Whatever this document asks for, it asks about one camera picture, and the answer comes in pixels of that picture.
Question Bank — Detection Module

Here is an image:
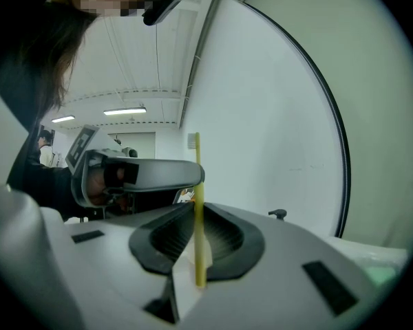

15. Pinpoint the yellow toothbrush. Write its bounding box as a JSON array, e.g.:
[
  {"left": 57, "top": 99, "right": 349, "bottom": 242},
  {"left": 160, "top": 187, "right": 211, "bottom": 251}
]
[{"left": 187, "top": 131, "right": 207, "bottom": 289}]

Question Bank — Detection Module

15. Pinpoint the person's left hand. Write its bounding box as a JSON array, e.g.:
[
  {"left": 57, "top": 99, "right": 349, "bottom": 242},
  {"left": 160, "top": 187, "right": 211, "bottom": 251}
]
[{"left": 86, "top": 165, "right": 127, "bottom": 204}]

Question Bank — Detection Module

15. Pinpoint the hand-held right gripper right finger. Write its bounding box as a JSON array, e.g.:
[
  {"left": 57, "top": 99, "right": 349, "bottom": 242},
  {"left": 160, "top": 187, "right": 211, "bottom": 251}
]
[{"left": 182, "top": 203, "right": 376, "bottom": 330}]

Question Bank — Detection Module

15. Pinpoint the orange sofa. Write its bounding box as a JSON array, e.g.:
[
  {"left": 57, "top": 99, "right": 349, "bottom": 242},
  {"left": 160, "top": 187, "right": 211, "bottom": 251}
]
[{"left": 178, "top": 188, "right": 196, "bottom": 204}]

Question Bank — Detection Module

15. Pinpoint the green soap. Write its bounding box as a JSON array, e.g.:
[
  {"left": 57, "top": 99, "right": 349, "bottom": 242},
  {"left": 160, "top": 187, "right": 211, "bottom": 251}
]
[{"left": 364, "top": 265, "right": 402, "bottom": 287}]

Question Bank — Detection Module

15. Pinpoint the person's black top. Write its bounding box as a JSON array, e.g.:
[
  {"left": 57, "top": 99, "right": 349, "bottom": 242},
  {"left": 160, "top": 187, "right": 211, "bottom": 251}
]
[{"left": 5, "top": 129, "right": 34, "bottom": 194}]

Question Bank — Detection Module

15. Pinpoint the black head-worn camera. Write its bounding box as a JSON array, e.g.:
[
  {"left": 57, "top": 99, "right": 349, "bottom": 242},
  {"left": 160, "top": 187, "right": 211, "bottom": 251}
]
[{"left": 141, "top": 0, "right": 184, "bottom": 27}]

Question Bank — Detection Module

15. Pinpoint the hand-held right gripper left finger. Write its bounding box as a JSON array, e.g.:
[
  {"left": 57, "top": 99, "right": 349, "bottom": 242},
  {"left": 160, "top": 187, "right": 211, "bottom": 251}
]
[{"left": 41, "top": 201, "right": 196, "bottom": 330}]

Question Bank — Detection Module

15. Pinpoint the person's left forearm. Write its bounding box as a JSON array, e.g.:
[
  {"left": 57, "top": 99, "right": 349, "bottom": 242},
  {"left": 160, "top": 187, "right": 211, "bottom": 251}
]
[{"left": 22, "top": 149, "right": 77, "bottom": 219}]

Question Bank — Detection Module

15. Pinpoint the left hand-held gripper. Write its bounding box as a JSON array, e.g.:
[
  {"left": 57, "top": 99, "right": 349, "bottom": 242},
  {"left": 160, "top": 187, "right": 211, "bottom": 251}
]
[{"left": 65, "top": 124, "right": 206, "bottom": 209}]

